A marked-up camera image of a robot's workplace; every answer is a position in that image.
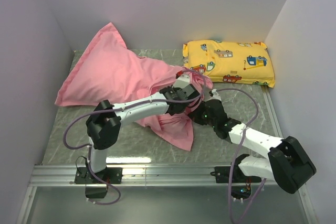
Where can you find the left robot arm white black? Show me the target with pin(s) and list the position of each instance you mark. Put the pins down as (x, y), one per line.
(104, 125)

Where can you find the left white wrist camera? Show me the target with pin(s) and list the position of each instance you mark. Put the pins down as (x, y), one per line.
(182, 80)

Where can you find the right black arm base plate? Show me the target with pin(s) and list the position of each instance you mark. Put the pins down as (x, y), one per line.
(241, 184)

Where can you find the aluminium rail frame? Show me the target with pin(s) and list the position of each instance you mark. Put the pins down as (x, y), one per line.
(159, 183)

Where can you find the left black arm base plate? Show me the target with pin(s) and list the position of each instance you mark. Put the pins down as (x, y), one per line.
(109, 175)

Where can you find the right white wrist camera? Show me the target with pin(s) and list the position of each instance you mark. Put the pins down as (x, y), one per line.
(214, 95)

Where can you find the yellow cartoon car pillow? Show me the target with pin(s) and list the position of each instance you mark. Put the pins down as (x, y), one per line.
(230, 62)

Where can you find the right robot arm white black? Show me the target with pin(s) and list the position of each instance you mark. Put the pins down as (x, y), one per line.
(282, 160)

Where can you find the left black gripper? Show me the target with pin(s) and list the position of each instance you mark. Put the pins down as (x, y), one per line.
(176, 89)

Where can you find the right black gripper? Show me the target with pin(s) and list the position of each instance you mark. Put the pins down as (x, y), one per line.
(196, 115)

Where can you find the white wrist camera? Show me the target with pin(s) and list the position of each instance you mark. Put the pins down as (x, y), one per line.
(182, 80)
(214, 95)

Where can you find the pink pillowcase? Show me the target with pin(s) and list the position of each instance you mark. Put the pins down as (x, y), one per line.
(107, 70)

